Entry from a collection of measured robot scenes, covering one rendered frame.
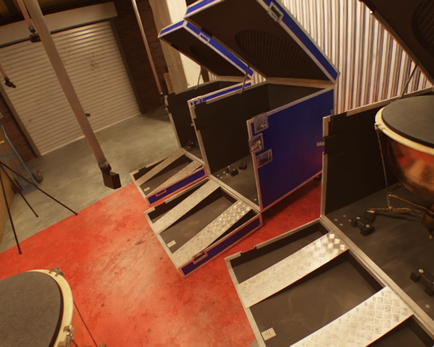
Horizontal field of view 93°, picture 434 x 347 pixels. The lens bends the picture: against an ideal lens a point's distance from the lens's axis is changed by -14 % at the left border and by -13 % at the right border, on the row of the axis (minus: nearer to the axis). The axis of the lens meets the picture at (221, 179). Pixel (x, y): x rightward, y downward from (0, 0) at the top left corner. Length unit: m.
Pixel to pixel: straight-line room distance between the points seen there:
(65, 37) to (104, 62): 1.07
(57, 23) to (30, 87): 1.65
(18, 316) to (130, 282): 1.08
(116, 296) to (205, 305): 0.73
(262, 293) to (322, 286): 0.39
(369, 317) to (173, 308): 1.21
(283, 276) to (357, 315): 0.49
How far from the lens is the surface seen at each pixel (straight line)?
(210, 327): 1.66
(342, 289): 1.72
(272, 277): 1.69
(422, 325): 1.59
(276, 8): 1.74
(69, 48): 7.16
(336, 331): 1.51
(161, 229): 2.35
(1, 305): 1.32
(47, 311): 1.10
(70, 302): 1.10
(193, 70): 4.43
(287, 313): 1.62
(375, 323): 1.53
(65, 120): 7.14
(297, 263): 1.70
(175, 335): 1.71
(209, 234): 2.01
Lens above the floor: 1.47
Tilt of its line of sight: 32 degrees down
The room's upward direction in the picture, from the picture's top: 13 degrees counter-clockwise
